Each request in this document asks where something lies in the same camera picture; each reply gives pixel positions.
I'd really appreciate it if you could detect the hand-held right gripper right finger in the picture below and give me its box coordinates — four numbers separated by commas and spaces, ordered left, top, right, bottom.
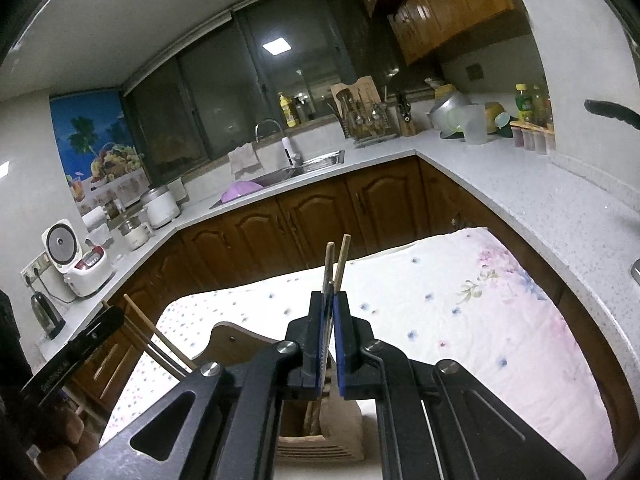
333, 291, 587, 480

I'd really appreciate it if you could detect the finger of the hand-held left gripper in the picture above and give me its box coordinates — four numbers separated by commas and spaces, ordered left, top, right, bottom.
74, 305, 126, 348

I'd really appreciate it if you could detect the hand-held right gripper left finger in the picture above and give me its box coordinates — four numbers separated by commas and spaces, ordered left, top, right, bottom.
65, 290, 334, 480

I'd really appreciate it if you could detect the wooden utensil holder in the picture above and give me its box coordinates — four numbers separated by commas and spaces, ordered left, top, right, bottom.
192, 322, 363, 462

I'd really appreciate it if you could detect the person's left hand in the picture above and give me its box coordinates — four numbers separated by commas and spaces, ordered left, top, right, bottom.
27, 405, 102, 467

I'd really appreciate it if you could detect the small steel pot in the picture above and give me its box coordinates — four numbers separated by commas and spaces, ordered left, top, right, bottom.
117, 215, 154, 252

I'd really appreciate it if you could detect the paper towel roll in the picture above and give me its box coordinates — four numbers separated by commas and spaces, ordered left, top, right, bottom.
82, 207, 109, 241

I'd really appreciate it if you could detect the floral tablecloth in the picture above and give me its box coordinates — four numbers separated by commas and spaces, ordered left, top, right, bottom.
100, 226, 621, 473

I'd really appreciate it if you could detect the white round rice cooker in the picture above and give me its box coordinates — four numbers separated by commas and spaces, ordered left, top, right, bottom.
140, 185, 181, 230

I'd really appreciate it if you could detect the purple plastic basin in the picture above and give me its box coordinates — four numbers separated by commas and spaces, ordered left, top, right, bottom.
221, 181, 265, 205

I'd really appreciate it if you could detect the steel kitchen sink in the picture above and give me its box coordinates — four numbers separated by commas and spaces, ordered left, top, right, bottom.
209, 150, 346, 211

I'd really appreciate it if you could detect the white faucet water filter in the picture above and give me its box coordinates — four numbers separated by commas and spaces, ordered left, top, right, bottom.
281, 136, 302, 167

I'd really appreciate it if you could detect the hanging dish towel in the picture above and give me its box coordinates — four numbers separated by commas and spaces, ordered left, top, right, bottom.
229, 142, 264, 177

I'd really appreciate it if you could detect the dish drying rack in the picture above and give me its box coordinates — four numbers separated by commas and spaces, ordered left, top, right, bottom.
327, 101, 399, 147

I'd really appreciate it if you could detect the chrome sink faucet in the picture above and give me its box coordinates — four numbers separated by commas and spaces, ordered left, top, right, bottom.
255, 119, 286, 144

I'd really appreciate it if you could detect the wooden knife block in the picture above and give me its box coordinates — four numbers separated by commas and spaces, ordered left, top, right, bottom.
395, 91, 419, 137

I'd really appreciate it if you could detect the yellow dish soap bottle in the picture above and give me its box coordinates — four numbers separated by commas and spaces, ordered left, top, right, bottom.
278, 92, 300, 129

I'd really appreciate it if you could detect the metal cooking pot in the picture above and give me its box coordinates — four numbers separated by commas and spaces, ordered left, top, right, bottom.
429, 91, 469, 137

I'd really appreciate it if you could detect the clear plastic pitcher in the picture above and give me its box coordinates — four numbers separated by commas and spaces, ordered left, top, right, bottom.
457, 104, 489, 145

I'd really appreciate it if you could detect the wooden cutting board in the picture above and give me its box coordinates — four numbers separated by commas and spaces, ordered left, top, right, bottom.
330, 75, 381, 111

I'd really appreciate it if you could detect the popsicle mould set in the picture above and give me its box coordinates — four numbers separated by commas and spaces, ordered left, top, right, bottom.
510, 120, 557, 155

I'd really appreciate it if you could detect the dark kitchen window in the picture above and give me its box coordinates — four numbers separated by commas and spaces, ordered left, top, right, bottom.
121, 0, 403, 187

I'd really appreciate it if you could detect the green yellow drink bottle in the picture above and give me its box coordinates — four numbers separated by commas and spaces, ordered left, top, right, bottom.
515, 83, 535, 124

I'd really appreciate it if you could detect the black wok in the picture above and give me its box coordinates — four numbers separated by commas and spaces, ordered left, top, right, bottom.
584, 99, 640, 129

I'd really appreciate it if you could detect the wall outlet strip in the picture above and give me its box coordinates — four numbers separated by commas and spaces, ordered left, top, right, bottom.
20, 255, 51, 287

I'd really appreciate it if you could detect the tropical fruit wall poster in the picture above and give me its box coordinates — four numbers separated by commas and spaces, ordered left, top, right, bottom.
50, 92, 149, 206

